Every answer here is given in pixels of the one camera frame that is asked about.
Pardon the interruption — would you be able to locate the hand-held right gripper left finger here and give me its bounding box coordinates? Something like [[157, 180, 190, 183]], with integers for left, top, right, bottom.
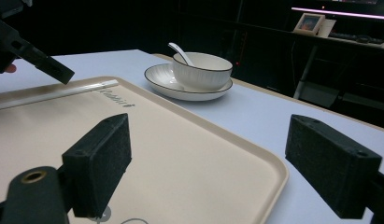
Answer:
[[61, 112, 133, 218]]

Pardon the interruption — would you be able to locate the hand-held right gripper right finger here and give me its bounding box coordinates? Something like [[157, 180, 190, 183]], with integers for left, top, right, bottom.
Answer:
[[284, 113, 384, 220]]

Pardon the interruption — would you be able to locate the beige tray with rabbit print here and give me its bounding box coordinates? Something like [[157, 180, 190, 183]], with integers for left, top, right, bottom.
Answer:
[[0, 76, 291, 224]]

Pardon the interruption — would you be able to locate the white plate with dark rim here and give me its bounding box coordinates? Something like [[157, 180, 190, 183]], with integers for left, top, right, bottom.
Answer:
[[144, 63, 235, 102]]

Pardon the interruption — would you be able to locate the white bowl with dark rim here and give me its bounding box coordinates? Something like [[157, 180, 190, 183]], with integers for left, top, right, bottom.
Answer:
[[171, 51, 234, 92]]

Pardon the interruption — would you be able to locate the white ceramic spoon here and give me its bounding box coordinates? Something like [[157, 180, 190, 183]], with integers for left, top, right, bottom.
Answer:
[[167, 42, 195, 67]]

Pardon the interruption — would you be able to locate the black keyboard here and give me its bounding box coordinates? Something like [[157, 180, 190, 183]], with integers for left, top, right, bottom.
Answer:
[[328, 30, 384, 45]]

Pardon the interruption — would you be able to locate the white card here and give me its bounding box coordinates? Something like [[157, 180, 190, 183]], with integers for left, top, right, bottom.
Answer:
[[317, 18, 337, 39]]

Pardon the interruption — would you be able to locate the computer monitor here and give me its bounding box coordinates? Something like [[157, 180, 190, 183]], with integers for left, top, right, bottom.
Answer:
[[291, 0, 384, 21]]

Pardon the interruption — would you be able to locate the small picture frame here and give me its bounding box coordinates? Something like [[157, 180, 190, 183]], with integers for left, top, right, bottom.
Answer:
[[292, 12, 326, 35]]

